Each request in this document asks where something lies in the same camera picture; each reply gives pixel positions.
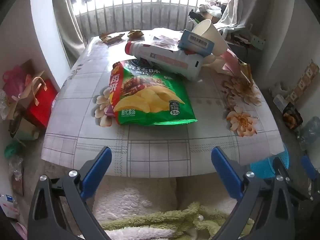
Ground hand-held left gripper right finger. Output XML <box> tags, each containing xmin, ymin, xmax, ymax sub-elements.
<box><xmin>211</xmin><ymin>146</ymin><xmax>299</xmax><ymax>240</ymax></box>

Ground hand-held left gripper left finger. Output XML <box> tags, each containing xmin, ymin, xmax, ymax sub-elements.
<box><xmin>28</xmin><ymin>146</ymin><xmax>113</xmax><ymax>240</ymax></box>

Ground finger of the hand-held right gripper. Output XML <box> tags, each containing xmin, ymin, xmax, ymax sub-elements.
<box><xmin>300</xmin><ymin>155</ymin><xmax>320</xmax><ymax>194</ymax></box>
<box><xmin>272</xmin><ymin>156</ymin><xmax>315</xmax><ymax>203</ymax></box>

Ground orange red snack bag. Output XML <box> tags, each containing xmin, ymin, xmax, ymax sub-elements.
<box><xmin>108</xmin><ymin>64</ymin><xmax>125</xmax><ymax>124</ymax></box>

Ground green potato chip bag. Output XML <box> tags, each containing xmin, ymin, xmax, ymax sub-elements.
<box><xmin>114</xmin><ymin>59</ymin><xmax>198</xmax><ymax>126</ymax></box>

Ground pink snack wrapper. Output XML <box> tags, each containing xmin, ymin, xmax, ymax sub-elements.
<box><xmin>220</xmin><ymin>49</ymin><xmax>242</xmax><ymax>78</ymax></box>

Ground white plastic drink bottle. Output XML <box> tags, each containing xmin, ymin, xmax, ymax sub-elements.
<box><xmin>124</xmin><ymin>41</ymin><xmax>206</xmax><ymax>81</ymax></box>

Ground light blue carton box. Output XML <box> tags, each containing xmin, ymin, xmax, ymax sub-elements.
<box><xmin>178</xmin><ymin>29</ymin><xmax>215</xmax><ymax>57</ymax></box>

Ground clear plastic bottle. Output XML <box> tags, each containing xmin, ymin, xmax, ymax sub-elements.
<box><xmin>299</xmin><ymin>116</ymin><xmax>320</xmax><ymax>150</ymax></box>

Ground white fuzzy blanket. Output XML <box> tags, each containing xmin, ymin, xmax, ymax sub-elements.
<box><xmin>91</xmin><ymin>176</ymin><xmax>238</xmax><ymax>240</ymax></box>

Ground dark snack bag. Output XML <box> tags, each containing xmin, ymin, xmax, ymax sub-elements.
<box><xmin>282</xmin><ymin>102</ymin><xmax>303</xmax><ymax>130</ymax></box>

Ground green fuzzy garment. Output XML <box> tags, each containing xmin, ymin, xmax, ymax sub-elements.
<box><xmin>99</xmin><ymin>201</ymin><xmax>255</xmax><ymax>240</ymax></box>

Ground pale green box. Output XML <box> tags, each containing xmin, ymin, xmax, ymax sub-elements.
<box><xmin>10</xmin><ymin>117</ymin><xmax>40</xmax><ymax>140</ymax></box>

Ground red gift bag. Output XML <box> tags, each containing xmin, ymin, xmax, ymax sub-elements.
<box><xmin>25</xmin><ymin>77</ymin><xmax>59</xmax><ymax>129</ymax></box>

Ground wooden block rack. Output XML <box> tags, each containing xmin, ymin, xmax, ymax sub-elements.
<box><xmin>285</xmin><ymin>60</ymin><xmax>320</xmax><ymax>105</ymax></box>

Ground green plastic bag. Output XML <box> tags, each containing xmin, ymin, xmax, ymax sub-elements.
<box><xmin>4</xmin><ymin>140</ymin><xmax>23</xmax><ymax>159</ymax></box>

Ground white blue packet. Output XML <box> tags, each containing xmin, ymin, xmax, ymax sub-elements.
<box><xmin>0</xmin><ymin>192</ymin><xmax>19</xmax><ymax>220</ymax></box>

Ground golden crumpled wrapper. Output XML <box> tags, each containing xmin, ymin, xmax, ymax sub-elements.
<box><xmin>237</xmin><ymin>59</ymin><xmax>253</xmax><ymax>85</ymax></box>

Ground beige paper bag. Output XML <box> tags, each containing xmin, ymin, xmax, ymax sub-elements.
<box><xmin>10</xmin><ymin>76</ymin><xmax>48</xmax><ymax>120</ymax></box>

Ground pink plastic bag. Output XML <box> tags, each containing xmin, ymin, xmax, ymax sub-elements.
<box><xmin>2</xmin><ymin>66</ymin><xmax>28</xmax><ymax>95</ymax></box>

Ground white paper cup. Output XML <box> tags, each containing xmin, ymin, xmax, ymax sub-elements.
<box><xmin>191</xmin><ymin>19</ymin><xmax>230</xmax><ymax>57</ymax></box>

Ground brown orange snack wrapper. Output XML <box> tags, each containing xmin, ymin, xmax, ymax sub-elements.
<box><xmin>99</xmin><ymin>32</ymin><xmax>125</xmax><ymax>45</ymax></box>

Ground yellow crumpled snack wrapper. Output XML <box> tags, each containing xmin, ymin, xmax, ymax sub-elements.
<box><xmin>127</xmin><ymin>29</ymin><xmax>144</xmax><ymax>40</ymax></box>

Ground beige curtain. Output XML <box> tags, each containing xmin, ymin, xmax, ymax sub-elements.
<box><xmin>51</xmin><ymin>0</ymin><xmax>87</xmax><ymax>68</ymax></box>

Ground clear red printed wrapper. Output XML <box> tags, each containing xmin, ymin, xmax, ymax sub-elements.
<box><xmin>144</xmin><ymin>29</ymin><xmax>185</xmax><ymax>52</ymax></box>

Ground metal window railing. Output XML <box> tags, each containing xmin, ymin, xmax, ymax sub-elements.
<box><xmin>75</xmin><ymin>0</ymin><xmax>218</xmax><ymax>44</ymax></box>

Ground black green object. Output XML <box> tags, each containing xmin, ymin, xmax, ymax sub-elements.
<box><xmin>188</xmin><ymin>9</ymin><xmax>204</xmax><ymax>24</ymax></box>

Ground grey white curtain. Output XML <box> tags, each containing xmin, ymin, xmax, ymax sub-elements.
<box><xmin>215</xmin><ymin>0</ymin><xmax>250</xmax><ymax>39</ymax></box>

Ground pile of clothes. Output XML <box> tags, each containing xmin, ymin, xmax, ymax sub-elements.
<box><xmin>196</xmin><ymin>0</ymin><xmax>223</xmax><ymax>18</ymax></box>

